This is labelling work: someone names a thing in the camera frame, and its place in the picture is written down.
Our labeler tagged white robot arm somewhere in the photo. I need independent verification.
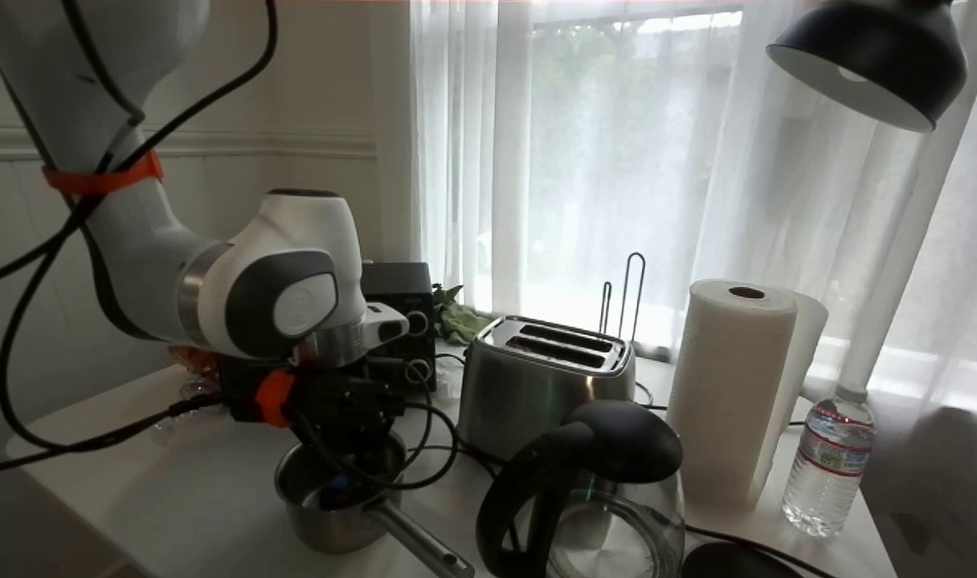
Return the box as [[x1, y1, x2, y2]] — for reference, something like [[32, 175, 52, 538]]
[[0, 0, 410, 445]]

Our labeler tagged water bottle with red label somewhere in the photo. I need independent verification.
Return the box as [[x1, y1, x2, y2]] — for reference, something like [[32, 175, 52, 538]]
[[780, 388, 878, 538]]

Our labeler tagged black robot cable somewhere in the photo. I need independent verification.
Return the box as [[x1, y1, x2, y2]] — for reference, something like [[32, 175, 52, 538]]
[[0, 0, 284, 479]]

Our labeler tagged white paper towel roll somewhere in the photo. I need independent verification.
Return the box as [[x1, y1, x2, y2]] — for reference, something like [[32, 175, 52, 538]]
[[668, 278, 831, 506]]

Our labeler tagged white sheer curtain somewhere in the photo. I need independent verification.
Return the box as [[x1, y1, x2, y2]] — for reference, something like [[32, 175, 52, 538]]
[[407, 0, 977, 412]]

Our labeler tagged black glass electric kettle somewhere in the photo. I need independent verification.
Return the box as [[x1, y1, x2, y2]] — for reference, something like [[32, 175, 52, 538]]
[[476, 401, 685, 578]]

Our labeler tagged orange snack bag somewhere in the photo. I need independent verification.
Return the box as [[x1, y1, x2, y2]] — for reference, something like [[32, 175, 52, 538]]
[[172, 348, 257, 413]]

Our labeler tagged silver pot with handle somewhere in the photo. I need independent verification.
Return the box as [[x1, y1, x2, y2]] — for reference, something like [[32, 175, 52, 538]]
[[273, 444, 476, 578]]

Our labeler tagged black desk lamp shade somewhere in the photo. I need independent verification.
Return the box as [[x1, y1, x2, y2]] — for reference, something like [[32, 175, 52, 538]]
[[770, 0, 969, 130]]

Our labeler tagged black toaster oven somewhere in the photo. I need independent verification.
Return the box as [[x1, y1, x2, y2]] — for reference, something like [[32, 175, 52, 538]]
[[356, 261, 442, 395]]

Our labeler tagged wire paper towel holder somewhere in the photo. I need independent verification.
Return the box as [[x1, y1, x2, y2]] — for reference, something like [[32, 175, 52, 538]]
[[598, 251, 649, 339]]

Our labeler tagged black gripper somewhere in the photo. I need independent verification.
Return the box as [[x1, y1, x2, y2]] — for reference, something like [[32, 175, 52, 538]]
[[284, 368, 407, 471]]

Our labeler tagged silver two-slot toaster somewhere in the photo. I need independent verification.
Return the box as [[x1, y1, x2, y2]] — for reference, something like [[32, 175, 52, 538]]
[[459, 313, 638, 459]]

